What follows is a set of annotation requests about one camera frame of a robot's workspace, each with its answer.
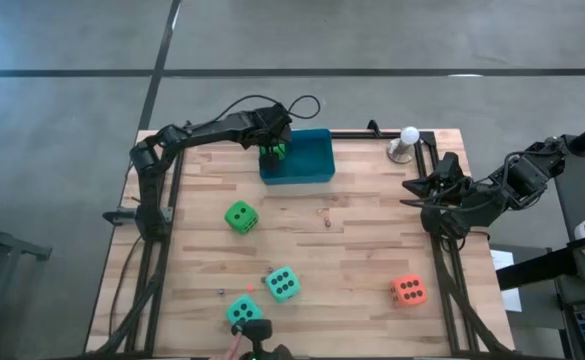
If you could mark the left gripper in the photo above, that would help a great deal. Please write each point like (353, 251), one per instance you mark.
(272, 125)

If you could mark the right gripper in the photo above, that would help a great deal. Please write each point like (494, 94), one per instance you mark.
(452, 192)

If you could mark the green foam die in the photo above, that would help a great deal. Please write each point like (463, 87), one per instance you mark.
(239, 216)
(283, 151)

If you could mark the orange foam die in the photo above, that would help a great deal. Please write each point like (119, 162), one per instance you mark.
(408, 291)

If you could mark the teal foam die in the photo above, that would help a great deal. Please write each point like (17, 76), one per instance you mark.
(243, 310)
(282, 285)

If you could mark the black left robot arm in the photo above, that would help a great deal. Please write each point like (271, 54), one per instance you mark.
(147, 165)

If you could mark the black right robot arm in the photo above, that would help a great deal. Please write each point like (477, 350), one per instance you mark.
(522, 175)

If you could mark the blue plastic bin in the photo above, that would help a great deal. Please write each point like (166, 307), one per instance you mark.
(312, 160)

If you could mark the white light bulb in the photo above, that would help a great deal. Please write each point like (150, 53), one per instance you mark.
(410, 135)

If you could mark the white paper sheet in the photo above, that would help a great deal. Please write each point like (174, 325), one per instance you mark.
(504, 260)

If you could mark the black flat bar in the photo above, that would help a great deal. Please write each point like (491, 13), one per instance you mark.
(532, 267)

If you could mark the black metal stand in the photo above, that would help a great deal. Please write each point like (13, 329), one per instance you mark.
(2, 245)

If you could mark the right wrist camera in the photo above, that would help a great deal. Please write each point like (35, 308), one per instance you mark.
(448, 166)

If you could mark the black frame clamp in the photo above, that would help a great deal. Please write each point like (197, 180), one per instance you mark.
(373, 129)

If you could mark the black aluminium frame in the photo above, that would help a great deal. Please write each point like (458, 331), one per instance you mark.
(362, 134)

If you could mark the black table-level camera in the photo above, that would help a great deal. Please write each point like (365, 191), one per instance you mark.
(257, 331)

